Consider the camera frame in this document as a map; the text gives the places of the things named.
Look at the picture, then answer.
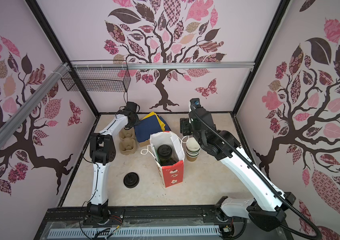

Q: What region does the black cup lid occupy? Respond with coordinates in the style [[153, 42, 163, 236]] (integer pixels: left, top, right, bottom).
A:
[[157, 145, 173, 159], [163, 158, 177, 166]]

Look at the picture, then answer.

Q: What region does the green straw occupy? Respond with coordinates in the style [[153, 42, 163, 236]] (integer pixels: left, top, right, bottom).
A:
[[152, 146, 161, 166]]

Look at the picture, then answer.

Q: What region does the white red paper bag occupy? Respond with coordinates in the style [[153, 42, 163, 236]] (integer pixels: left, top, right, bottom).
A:
[[141, 131, 189, 188]]

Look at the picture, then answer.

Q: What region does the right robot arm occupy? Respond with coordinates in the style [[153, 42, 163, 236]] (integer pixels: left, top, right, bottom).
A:
[[181, 105, 323, 240]]

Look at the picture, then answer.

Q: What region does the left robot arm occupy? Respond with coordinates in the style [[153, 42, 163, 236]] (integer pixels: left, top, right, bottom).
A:
[[85, 102, 140, 225]]

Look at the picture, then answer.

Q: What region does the navy napkin stack box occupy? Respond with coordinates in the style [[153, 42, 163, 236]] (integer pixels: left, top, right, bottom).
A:
[[134, 112, 171, 147]]

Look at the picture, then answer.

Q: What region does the stack of paper cups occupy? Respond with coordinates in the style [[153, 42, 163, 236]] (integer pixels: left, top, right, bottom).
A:
[[186, 138, 201, 162]]

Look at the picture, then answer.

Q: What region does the stack of black lids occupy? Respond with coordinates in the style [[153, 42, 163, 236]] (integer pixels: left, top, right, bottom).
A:
[[123, 172, 140, 189]]

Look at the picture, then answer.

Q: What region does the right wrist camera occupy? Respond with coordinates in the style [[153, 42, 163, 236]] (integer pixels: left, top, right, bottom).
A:
[[190, 98, 202, 112]]

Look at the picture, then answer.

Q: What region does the black wire basket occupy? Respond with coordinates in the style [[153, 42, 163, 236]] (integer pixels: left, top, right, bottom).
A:
[[61, 61, 131, 93]]

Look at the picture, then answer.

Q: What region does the aluminium rail back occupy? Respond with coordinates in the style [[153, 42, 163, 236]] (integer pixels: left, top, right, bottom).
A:
[[72, 62, 255, 70]]

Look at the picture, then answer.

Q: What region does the aluminium rail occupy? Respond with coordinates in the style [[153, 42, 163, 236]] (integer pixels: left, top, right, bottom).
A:
[[72, 62, 255, 70], [0, 63, 69, 149]]

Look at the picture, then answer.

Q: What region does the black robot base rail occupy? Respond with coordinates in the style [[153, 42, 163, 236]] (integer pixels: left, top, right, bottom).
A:
[[34, 205, 293, 240]]

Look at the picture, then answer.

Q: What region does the white cable duct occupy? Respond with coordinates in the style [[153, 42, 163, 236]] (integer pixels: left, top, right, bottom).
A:
[[46, 226, 221, 240]]

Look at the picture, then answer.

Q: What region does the aluminium rail left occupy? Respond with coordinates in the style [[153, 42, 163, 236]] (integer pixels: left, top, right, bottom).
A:
[[0, 63, 69, 149]]

